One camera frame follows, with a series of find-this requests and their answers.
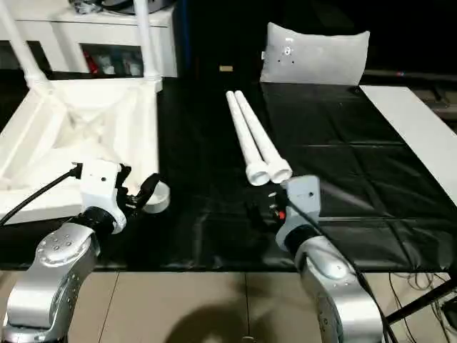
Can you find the white plastic table top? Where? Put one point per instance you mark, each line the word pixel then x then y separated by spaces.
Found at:
pixel 71 125

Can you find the white cabinet with glass doors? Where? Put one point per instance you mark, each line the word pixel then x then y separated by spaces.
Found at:
pixel 53 35

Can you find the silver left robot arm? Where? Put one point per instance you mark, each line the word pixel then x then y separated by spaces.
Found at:
pixel 53 271

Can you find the white flat board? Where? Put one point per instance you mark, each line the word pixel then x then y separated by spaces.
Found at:
pixel 410 125

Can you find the black metal frame bar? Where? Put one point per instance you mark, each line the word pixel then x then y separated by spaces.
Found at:
pixel 425 300

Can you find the grey cushion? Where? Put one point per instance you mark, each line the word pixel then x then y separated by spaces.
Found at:
pixel 321 57

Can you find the dark clutter pile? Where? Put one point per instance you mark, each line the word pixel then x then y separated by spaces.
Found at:
pixel 85 6

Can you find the thin black metal rail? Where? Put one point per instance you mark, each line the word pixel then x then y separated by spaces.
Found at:
pixel 410 74

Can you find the white plastic table leg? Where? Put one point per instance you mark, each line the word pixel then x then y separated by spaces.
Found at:
pixel 18 43
pixel 257 132
pixel 242 135
pixel 146 43

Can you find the grey round bag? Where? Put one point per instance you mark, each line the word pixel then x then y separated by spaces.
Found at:
pixel 121 3

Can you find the small tan block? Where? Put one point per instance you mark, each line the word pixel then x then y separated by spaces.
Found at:
pixel 226 68

